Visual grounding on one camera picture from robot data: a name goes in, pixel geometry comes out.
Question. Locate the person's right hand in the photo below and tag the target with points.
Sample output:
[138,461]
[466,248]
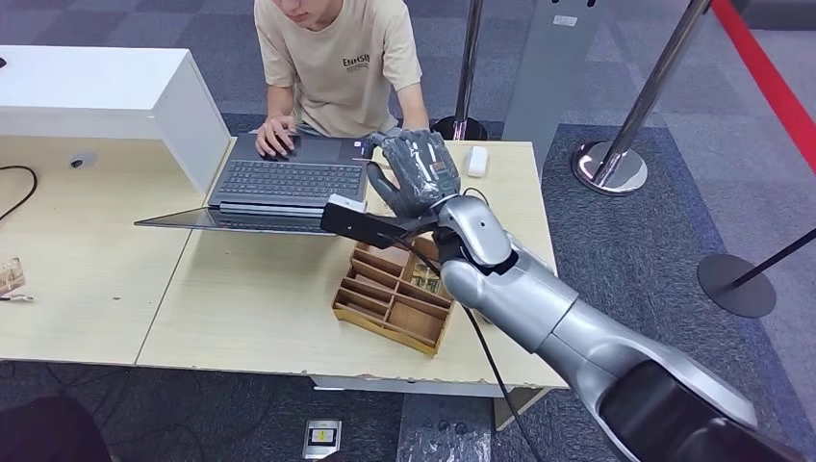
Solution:
[277,136]

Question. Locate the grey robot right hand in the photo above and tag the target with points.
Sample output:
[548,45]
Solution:
[421,172]

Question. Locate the wooden card organizer box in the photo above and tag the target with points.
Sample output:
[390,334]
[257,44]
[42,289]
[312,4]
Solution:
[370,300]

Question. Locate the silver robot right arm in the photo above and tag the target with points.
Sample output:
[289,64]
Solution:
[542,300]

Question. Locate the person's right forearm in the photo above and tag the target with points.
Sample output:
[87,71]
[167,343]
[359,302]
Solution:
[278,103]

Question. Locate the person's left forearm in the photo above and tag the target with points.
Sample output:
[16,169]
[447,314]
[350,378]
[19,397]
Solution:
[414,111]

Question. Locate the person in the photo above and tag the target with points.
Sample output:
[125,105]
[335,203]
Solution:
[344,64]

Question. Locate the gold room key card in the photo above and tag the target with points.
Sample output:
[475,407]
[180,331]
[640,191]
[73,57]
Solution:
[426,279]

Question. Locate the brown patterned card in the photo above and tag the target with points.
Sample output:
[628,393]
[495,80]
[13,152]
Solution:
[9,276]

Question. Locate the dark grey open laptop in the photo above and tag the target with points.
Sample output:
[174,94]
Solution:
[287,180]

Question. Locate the small white device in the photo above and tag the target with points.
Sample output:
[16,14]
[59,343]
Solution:
[476,161]

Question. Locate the chrome stanchion black base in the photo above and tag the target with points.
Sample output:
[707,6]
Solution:
[468,64]

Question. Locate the white counter box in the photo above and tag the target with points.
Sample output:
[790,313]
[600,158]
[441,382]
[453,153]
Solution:
[95,90]

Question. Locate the floor socket plate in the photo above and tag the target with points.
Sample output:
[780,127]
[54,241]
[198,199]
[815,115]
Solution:
[322,439]

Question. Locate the black stanchion round base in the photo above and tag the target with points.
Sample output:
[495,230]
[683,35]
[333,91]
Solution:
[736,286]

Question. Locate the red barrier belt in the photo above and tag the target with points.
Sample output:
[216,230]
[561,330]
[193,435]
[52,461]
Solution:
[765,70]

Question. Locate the pale wrist camera black mount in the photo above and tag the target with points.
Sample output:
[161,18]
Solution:
[357,223]

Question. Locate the plastic wrapped grey base plate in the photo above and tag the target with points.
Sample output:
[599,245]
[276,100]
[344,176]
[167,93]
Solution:
[433,435]

